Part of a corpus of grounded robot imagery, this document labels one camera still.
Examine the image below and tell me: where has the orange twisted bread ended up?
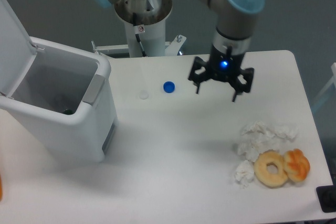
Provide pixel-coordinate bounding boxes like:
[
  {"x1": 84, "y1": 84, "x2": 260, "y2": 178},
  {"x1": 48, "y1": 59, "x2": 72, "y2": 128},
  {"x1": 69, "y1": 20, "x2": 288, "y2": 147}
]
[{"x1": 283, "y1": 148, "x2": 310, "y2": 183}]

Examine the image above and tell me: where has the crumpled white tissue middle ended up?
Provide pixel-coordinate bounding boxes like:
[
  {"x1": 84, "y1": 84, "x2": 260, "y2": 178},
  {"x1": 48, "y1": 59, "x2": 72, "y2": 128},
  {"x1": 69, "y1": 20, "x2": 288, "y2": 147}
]
[{"x1": 237, "y1": 134, "x2": 280, "y2": 163}]

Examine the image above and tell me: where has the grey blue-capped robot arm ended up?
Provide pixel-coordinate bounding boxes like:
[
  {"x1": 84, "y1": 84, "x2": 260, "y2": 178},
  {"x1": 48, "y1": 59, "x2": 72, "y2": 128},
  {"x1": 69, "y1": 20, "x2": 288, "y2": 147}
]
[{"x1": 95, "y1": 0, "x2": 265, "y2": 95}]

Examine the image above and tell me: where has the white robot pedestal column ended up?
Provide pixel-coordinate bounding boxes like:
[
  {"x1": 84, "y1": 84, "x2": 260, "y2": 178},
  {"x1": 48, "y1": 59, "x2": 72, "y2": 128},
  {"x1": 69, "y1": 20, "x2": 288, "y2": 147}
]
[{"x1": 114, "y1": 0, "x2": 172, "y2": 58}]

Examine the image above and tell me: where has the plain ring donut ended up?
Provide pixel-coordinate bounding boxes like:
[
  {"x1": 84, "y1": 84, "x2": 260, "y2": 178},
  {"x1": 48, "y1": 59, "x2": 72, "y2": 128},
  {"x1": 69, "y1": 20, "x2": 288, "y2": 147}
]
[{"x1": 254, "y1": 151, "x2": 288, "y2": 188}]

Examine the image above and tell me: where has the crumpled white tissue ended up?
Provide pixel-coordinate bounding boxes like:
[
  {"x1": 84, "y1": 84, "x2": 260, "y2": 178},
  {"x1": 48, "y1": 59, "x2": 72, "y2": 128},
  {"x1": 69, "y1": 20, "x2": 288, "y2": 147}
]
[
  {"x1": 241, "y1": 121, "x2": 269, "y2": 135},
  {"x1": 271, "y1": 124, "x2": 299, "y2": 141},
  {"x1": 234, "y1": 160, "x2": 255, "y2": 188},
  {"x1": 237, "y1": 134, "x2": 280, "y2": 163}
]

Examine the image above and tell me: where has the white metal mounting frame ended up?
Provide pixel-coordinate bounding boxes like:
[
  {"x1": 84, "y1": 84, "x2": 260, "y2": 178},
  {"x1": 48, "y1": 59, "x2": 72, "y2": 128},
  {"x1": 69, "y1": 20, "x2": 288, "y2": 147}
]
[{"x1": 91, "y1": 35, "x2": 187, "y2": 58}]

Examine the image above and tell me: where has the white trash can lid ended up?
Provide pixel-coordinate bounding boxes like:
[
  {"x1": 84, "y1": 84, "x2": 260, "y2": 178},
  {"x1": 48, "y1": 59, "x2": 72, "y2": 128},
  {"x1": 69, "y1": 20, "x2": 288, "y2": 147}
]
[{"x1": 1, "y1": 0, "x2": 37, "y2": 97}]

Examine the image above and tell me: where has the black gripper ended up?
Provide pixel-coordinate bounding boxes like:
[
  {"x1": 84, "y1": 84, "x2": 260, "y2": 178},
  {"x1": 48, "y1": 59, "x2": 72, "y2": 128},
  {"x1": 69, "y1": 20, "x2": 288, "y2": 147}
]
[{"x1": 188, "y1": 45, "x2": 254, "y2": 102}]

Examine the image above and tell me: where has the crumpled white tissue right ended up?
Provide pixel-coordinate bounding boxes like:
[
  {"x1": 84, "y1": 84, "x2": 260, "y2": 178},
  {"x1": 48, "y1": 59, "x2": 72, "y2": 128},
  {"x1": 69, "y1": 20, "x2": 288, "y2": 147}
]
[{"x1": 271, "y1": 124, "x2": 299, "y2": 141}]

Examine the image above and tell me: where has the dark object in bin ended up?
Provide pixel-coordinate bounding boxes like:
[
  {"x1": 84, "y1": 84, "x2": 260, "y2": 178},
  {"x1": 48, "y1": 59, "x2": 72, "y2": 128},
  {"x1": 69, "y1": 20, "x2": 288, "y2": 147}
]
[{"x1": 62, "y1": 109, "x2": 74, "y2": 115}]

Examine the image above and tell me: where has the black cable on pedestal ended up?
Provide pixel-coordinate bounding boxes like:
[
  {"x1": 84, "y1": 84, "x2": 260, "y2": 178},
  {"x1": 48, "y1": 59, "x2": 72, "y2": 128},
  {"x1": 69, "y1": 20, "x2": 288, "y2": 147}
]
[{"x1": 132, "y1": 13, "x2": 148, "y2": 57}]

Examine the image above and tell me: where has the black device at corner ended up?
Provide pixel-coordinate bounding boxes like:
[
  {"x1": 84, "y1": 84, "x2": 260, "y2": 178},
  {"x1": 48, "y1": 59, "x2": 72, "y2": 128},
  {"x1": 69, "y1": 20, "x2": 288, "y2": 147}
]
[{"x1": 316, "y1": 185, "x2": 335, "y2": 213}]

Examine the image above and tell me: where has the white bottle cap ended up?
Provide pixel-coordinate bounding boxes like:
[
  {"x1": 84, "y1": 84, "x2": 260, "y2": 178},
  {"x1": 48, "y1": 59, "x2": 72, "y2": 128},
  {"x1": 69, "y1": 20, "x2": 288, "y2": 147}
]
[{"x1": 139, "y1": 90, "x2": 149, "y2": 100}]

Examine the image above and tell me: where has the orange object left edge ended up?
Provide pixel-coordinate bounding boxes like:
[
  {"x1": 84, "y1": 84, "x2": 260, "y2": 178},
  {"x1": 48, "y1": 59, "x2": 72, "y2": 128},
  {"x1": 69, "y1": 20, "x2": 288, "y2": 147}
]
[{"x1": 0, "y1": 174, "x2": 3, "y2": 201}]

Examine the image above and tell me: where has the crumpled white tissue upper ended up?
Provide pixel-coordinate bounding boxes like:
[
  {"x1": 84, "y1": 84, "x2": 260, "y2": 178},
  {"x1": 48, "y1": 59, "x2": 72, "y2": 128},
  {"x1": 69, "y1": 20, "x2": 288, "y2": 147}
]
[{"x1": 241, "y1": 121, "x2": 269, "y2": 135}]

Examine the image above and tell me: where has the crumpled white tissue lower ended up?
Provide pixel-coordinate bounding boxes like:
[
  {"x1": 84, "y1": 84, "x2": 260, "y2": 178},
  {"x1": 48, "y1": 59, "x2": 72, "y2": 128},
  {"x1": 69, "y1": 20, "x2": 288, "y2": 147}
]
[{"x1": 234, "y1": 160, "x2": 255, "y2": 188}]

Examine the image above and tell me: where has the blue bottle cap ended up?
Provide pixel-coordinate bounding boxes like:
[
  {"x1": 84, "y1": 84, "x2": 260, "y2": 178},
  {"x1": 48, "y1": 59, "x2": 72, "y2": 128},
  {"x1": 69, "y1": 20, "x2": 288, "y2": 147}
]
[{"x1": 163, "y1": 81, "x2": 175, "y2": 93}]

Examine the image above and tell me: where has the white trash can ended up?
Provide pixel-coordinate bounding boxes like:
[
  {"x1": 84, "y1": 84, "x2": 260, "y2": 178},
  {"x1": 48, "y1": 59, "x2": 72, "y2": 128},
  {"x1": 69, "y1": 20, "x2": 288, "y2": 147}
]
[{"x1": 1, "y1": 38, "x2": 118, "y2": 162}]

